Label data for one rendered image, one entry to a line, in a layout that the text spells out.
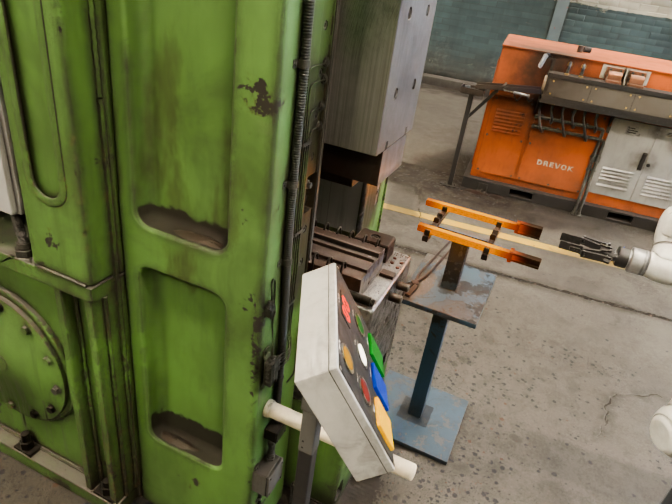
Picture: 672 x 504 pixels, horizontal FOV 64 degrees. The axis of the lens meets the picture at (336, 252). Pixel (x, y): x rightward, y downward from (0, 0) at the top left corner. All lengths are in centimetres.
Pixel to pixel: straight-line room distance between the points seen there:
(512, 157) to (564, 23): 415
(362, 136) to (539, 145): 382
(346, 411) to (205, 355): 74
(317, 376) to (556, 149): 434
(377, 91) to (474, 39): 776
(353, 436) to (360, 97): 75
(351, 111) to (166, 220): 55
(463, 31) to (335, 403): 832
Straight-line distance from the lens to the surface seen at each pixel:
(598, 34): 902
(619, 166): 517
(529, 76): 497
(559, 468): 264
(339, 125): 135
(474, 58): 906
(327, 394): 95
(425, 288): 210
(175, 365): 174
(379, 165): 140
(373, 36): 129
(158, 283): 159
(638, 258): 213
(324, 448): 199
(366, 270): 158
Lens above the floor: 180
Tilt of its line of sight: 30 degrees down
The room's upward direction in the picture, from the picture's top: 8 degrees clockwise
